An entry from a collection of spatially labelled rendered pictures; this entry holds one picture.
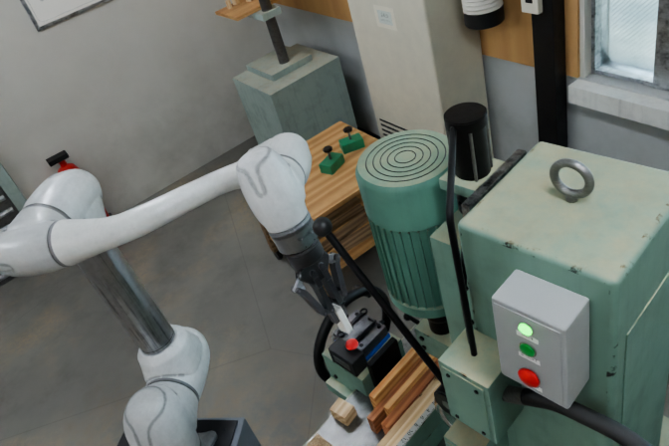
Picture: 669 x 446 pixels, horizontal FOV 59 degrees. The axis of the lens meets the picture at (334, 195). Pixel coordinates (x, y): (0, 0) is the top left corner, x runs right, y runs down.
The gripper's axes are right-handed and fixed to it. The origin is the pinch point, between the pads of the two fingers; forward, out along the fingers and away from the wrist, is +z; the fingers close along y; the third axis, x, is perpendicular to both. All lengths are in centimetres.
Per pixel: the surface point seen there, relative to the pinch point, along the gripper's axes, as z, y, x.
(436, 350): 11.6, 8.6, -15.5
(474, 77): 12, 148, 77
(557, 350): -19, -5, -60
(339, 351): 8.9, -2.5, 3.5
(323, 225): -29.4, -2.7, -17.5
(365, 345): 10.6, 2.5, 0.6
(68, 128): -31, 34, 286
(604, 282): -25, 1, -65
